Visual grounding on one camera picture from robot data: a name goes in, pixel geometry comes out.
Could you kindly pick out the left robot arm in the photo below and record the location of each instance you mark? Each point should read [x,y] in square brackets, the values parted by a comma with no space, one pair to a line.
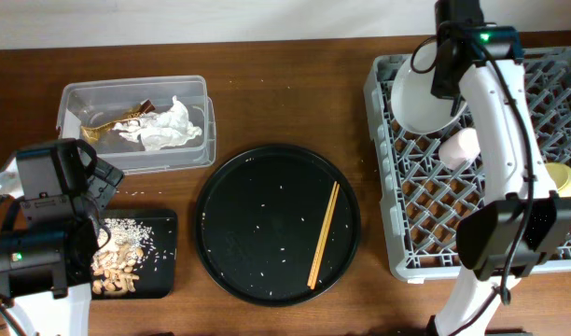
[49,235]

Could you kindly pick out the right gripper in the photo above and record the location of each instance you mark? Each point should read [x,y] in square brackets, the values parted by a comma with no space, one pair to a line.
[440,90]

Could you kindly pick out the black rectangular tray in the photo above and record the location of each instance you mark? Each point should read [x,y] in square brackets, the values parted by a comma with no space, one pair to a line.
[158,275]

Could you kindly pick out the yellow bowl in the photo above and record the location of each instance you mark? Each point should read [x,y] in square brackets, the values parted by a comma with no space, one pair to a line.
[561,175]

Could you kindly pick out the grey plate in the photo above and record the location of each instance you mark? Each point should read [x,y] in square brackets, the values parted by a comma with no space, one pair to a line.
[413,105]

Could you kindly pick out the clear plastic storage bin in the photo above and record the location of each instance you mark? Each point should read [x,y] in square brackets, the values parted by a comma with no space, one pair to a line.
[95,103]

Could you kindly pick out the white napkin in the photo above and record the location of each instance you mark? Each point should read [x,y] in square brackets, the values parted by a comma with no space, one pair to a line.
[154,131]

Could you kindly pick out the pink plastic cup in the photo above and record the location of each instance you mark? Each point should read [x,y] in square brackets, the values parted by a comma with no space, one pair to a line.
[460,148]

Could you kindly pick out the food scraps pile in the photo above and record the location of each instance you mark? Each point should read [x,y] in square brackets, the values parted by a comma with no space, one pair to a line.
[124,247]

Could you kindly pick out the gold coffee sachet wrapper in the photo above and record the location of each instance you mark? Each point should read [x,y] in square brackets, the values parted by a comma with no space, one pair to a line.
[94,134]

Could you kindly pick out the round black serving tray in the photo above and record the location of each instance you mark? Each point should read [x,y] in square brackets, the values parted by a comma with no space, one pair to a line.
[277,225]

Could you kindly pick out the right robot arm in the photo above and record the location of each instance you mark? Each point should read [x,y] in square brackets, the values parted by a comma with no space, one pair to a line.
[524,218]

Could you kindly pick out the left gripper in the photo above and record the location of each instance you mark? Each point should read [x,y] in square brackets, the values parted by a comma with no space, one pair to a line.
[103,188]

